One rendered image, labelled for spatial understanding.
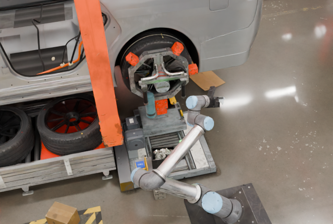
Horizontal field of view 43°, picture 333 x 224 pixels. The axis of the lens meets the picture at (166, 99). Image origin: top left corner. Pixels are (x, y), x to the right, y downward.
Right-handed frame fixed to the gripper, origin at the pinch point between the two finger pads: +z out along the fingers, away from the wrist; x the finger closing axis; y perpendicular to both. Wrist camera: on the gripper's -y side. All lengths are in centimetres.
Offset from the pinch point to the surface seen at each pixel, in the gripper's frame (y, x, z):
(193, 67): -27, -57, 26
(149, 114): 14, -90, -1
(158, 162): 52, -52, -25
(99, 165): 59, -119, -39
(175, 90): -7, -76, 20
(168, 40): -51, -61, 0
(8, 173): 60, -158, -109
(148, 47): -46, -71, -14
